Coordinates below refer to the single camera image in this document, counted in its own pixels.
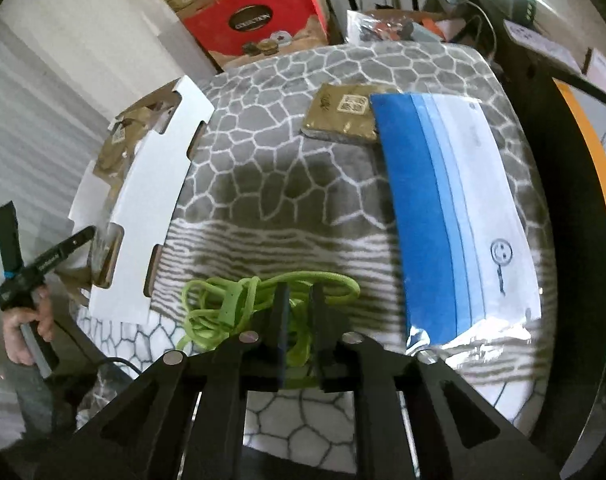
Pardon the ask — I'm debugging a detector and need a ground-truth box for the black lamp device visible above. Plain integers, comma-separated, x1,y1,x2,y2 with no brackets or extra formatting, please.
512,0,540,24

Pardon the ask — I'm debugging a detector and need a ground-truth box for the green braided cable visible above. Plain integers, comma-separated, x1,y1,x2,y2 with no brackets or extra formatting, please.
175,271,361,390

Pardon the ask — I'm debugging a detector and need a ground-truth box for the clear plastic bag of items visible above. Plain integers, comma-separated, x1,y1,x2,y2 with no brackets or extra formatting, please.
345,6,465,47

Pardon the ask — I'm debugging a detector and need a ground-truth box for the gold foil snack bag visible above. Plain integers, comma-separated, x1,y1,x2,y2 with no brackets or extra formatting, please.
90,100,179,291

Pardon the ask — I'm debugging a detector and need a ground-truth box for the white power strip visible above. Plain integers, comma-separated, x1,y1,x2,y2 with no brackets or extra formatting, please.
503,19,582,74

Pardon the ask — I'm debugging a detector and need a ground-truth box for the small gold foil packet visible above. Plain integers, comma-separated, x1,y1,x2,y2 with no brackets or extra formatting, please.
300,82,401,147

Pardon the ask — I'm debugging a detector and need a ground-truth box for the white curtain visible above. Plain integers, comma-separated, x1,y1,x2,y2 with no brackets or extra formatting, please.
0,0,184,321

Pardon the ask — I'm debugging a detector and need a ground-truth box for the white cardboard box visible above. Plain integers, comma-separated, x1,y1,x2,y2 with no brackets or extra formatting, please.
68,75,216,326

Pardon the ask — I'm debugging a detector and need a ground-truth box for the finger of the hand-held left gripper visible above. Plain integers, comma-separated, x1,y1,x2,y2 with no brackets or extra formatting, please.
28,225,98,281
0,201,24,281

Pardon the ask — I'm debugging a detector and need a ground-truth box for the red Collection gift box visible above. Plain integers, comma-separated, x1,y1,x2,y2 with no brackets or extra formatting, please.
180,0,331,71

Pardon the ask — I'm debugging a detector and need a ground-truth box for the orange and white box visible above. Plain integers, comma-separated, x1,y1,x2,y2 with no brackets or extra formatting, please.
553,77,606,221

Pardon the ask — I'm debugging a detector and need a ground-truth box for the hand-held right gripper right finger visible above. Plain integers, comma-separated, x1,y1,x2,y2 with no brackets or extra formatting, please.
310,280,566,480

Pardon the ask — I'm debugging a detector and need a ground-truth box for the black glass side table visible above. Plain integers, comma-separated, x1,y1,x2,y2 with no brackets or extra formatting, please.
448,0,606,466

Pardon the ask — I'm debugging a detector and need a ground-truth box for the black cable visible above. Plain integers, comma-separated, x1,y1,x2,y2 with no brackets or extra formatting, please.
90,356,151,378

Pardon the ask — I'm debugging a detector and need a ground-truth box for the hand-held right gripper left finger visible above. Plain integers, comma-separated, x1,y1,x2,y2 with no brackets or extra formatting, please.
35,282,291,480

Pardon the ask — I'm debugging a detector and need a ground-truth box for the person's left hand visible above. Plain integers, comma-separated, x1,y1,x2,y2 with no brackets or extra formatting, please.
3,285,57,366

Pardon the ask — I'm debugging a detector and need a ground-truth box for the blue and white zip bag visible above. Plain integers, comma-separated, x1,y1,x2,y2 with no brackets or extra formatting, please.
369,91,544,348

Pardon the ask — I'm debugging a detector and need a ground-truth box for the white cable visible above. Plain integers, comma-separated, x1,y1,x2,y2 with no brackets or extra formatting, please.
460,0,500,63

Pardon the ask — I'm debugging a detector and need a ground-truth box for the pink box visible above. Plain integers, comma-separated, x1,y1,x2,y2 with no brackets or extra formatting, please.
580,47,606,97

